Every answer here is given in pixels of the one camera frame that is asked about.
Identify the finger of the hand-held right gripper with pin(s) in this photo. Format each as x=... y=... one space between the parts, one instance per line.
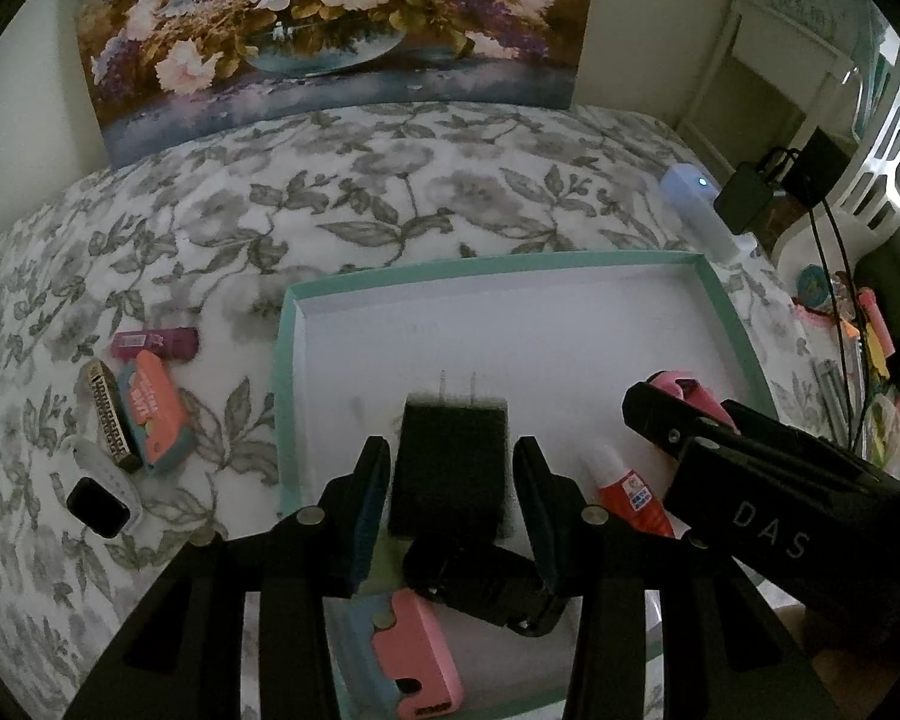
x=664 y=412
x=795 y=442

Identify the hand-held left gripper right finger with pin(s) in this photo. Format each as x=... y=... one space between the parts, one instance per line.
x=536 y=525

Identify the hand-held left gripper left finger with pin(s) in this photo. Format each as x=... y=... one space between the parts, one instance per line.
x=371 y=517

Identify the pink plastic loop clip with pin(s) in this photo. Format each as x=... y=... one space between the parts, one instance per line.
x=701 y=394

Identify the black plastic clip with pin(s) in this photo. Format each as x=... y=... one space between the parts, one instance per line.
x=480 y=581

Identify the white and orange glue bottle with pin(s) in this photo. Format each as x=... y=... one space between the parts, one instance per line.
x=630 y=499

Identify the black charger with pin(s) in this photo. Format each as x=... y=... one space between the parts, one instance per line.
x=450 y=465

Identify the light blue plastic case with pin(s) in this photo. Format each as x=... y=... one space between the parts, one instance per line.
x=354 y=652

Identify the pink plastic case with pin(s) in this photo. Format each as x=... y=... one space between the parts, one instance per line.
x=420 y=660

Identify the teal box lid tray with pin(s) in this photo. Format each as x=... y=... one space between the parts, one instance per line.
x=532 y=330

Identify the pen holder with pens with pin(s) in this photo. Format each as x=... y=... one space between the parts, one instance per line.
x=862 y=360

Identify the white device with blue light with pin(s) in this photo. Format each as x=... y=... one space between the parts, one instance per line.
x=694 y=202

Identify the black power adapter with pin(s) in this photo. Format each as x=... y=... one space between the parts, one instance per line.
x=742 y=199

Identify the pink and teal box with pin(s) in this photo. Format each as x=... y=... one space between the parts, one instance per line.
x=154 y=409

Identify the smartwatch with white band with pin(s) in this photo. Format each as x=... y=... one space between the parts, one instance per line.
x=97 y=502

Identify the purple tube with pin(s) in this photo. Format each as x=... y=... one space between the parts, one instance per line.
x=157 y=343

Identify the harmonica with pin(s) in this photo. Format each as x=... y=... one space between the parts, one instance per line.
x=112 y=420

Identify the white lattice shelf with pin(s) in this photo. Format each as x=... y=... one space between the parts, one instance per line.
x=881 y=172

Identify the black box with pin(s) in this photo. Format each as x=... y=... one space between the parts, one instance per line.
x=821 y=157

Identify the white folding chair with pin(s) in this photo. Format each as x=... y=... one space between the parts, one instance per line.
x=765 y=60

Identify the floral painting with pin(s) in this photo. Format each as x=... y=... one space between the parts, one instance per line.
x=330 y=30

